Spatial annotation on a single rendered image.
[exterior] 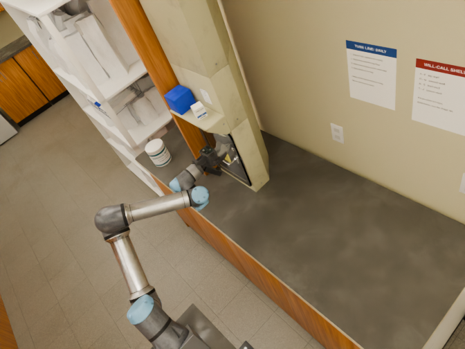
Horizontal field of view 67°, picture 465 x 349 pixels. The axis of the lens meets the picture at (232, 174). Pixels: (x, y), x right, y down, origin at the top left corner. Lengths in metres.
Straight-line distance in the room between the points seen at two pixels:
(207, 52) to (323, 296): 1.12
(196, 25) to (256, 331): 2.00
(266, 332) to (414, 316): 1.27
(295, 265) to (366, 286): 0.32
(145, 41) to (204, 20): 0.40
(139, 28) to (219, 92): 0.46
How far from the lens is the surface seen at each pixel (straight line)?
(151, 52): 1.77
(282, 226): 1.82
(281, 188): 1.97
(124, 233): 1.62
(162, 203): 1.49
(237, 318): 2.72
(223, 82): 1.56
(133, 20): 1.72
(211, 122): 1.61
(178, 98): 1.70
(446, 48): 1.34
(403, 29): 1.37
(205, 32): 1.46
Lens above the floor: 2.44
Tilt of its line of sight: 44 degrees down
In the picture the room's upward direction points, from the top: 25 degrees counter-clockwise
